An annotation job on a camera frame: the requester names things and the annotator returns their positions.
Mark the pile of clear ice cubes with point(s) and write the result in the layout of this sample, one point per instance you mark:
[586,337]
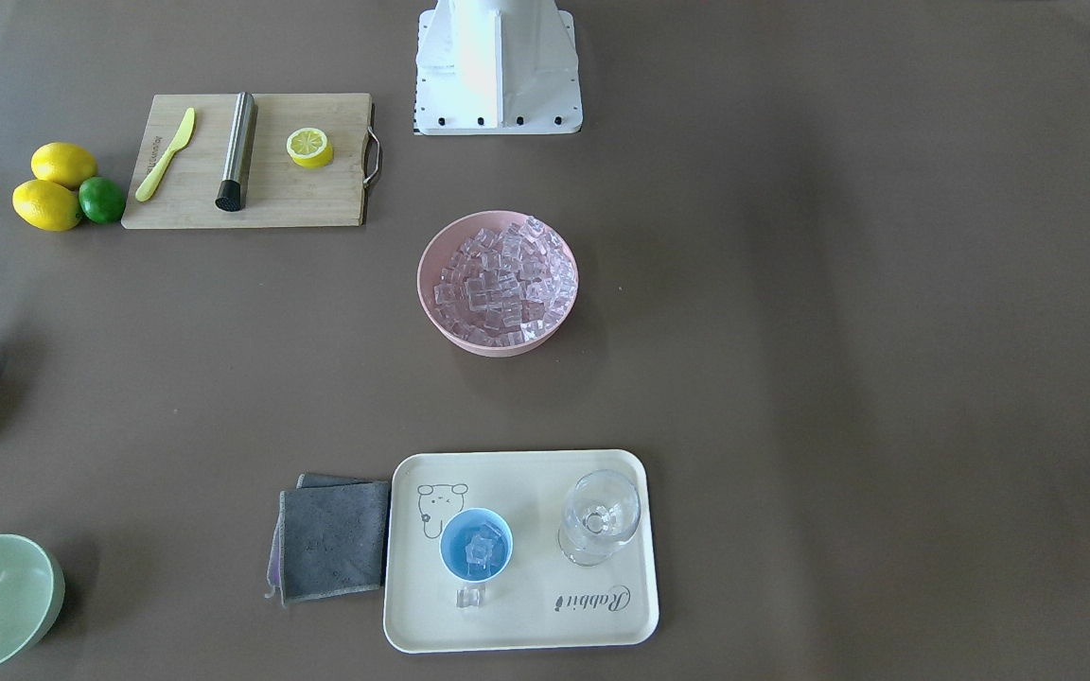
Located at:
[505,279]

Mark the light blue cup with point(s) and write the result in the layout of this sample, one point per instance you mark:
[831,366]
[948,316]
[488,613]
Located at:
[451,539]

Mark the spilled ice cube on tray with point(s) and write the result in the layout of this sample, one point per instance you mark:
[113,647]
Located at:
[470,596]

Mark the pink bowl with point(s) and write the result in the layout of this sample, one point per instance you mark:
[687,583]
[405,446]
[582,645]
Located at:
[431,293]

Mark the clear wine glass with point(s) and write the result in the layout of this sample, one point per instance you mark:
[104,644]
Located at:
[601,514]

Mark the cream rabbit serving tray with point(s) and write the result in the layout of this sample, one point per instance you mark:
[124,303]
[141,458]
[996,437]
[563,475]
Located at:
[543,600]

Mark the grey folded cloth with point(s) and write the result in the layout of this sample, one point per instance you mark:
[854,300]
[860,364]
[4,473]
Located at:
[330,538]

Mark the half lemon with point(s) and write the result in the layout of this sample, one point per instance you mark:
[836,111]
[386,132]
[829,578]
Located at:
[309,148]

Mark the steel muddler black tip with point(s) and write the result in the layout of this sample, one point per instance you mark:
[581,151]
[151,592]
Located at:
[232,191]

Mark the bamboo cutting board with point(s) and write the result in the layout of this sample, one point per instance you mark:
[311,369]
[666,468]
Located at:
[278,192]

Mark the yellow plastic knife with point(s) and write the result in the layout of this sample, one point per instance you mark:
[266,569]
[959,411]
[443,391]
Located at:
[147,188]

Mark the green lime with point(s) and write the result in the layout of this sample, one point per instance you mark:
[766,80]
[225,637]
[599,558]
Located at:
[101,200]

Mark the yellow lemon upper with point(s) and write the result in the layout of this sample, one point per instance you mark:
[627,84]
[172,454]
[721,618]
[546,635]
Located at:
[67,164]

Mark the yellow lemon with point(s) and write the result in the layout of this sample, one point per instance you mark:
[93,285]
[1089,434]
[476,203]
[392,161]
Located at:
[67,164]
[47,205]

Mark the yellow lemon lower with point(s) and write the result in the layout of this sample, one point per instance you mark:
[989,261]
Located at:
[47,205]

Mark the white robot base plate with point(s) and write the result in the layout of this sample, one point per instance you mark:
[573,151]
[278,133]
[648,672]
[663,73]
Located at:
[497,68]

